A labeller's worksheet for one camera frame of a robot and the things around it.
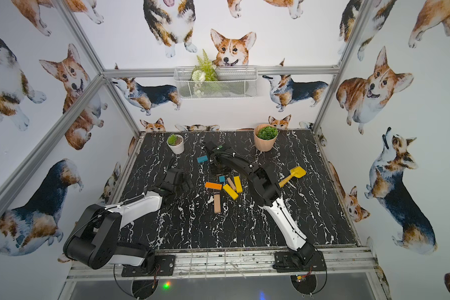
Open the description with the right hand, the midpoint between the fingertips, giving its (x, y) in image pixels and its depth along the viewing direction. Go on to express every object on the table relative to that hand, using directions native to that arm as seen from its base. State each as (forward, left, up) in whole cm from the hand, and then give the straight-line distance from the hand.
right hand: (217, 172), depth 99 cm
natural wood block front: (-16, -1, -2) cm, 16 cm away
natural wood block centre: (-6, -8, -2) cm, 10 cm away
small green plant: (+17, +26, +7) cm, 32 cm away
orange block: (-6, +2, -3) cm, 7 cm away
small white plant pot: (+17, +24, +6) cm, 30 cm away
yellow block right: (-6, -11, -3) cm, 13 cm away
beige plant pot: (+17, -25, +3) cm, 30 cm away
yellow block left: (-10, -7, -2) cm, 12 cm away
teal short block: (+11, +9, -2) cm, 15 cm away
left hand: (-5, +15, +3) cm, 16 cm away
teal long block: (-3, -3, -1) cm, 4 cm away
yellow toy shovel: (+1, -43, -2) cm, 43 cm away
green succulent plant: (+21, -27, +8) cm, 35 cm away
